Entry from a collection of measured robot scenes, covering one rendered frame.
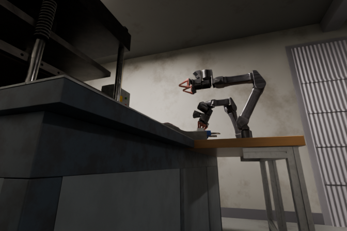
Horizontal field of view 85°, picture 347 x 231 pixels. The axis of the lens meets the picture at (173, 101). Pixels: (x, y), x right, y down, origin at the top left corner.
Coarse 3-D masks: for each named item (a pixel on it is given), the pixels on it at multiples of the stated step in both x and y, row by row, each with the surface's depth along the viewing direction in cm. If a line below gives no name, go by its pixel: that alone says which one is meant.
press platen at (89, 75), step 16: (0, 0) 100; (0, 16) 108; (16, 16) 108; (0, 32) 121; (16, 32) 121; (32, 32) 121; (48, 32) 124; (48, 48) 138; (64, 48) 138; (64, 64) 160; (80, 64) 160; (96, 64) 165
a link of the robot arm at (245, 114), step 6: (252, 90) 115; (258, 90) 113; (252, 96) 114; (258, 96) 113; (246, 102) 115; (252, 102) 113; (246, 108) 113; (252, 108) 112; (240, 114) 113; (246, 114) 111; (246, 120) 110; (240, 126) 110
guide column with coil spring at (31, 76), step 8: (48, 0) 120; (48, 24) 116; (40, 32) 112; (40, 40) 111; (32, 48) 109; (40, 48) 110; (32, 56) 107; (40, 56) 109; (32, 64) 105; (32, 72) 104; (24, 80) 102; (32, 80) 103
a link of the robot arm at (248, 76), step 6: (252, 72) 118; (222, 78) 122; (228, 78) 122; (234, 78) 121; (240, 78) 120; (246, 78) 118; (252, 78) 117; (258, 78) 114; (216, 84) 122; (222, 84) 121; (228, 84) 122; (234, 84) 122; (258, 84) 113; (264, 84) 112
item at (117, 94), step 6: (120, 48) 189; (120, 54) 187; (120, 60) 185; (120, 66) 184; (120, 72) 182; (120, 78) 180; (120, 84) 179; (114, 90) 176; (120, 90) 179; (114, 96) 174
